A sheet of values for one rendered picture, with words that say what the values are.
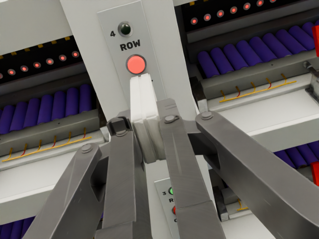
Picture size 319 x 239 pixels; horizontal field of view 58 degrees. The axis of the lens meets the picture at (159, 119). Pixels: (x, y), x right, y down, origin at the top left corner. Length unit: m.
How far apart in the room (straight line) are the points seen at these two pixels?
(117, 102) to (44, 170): 0.15
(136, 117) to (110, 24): 0.14
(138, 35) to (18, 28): 0.11
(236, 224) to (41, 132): 0.32
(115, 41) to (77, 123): 0.15
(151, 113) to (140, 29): 0.13
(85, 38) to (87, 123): 0.14
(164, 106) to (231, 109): 0.21
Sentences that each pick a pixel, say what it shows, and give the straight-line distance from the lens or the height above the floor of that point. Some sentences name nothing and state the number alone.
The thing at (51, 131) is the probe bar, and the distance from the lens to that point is 0.40.
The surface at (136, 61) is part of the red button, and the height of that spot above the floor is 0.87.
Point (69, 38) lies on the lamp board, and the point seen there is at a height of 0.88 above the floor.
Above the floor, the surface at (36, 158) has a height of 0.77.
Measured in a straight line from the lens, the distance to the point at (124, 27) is 0.27.
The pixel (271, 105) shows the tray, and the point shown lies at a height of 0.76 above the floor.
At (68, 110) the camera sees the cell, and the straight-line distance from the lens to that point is 0.42.
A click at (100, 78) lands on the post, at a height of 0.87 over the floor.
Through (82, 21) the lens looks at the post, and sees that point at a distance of 0.28.
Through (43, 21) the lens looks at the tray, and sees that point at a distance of 0.29.
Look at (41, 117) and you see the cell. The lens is 0.44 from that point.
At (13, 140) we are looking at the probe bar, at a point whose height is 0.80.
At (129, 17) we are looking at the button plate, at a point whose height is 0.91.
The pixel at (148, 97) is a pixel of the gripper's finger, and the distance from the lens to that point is 0.17.
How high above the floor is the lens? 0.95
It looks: 29 degrees down
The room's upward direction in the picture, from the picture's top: 16 degrees counter-clockwise
